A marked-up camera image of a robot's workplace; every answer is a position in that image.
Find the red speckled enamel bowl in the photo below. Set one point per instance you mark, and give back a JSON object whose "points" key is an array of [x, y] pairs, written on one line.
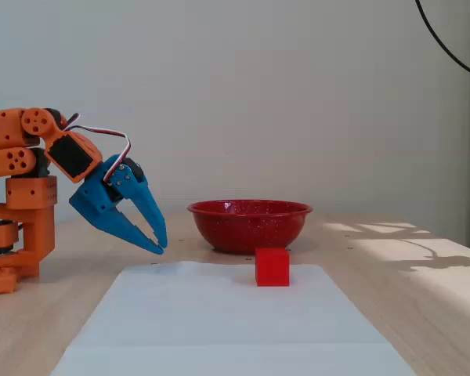
{"points": [[239, 231]]}

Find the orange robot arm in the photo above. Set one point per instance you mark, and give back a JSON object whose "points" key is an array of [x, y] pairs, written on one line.
{"points": [[31, 192]]}

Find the red cube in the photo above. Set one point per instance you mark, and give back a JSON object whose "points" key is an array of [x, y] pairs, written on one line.
{"points": [[272, 268]]}

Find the white paper sheet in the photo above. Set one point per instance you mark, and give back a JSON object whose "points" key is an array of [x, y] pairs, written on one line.
{"points": [[219, 325]]}

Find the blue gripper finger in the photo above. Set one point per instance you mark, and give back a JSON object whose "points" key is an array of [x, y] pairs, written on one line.
{"points": [[149, 211], [129, 233]]}

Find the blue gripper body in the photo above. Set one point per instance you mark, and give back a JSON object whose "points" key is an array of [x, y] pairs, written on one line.
{"points": [[95, 200]]}

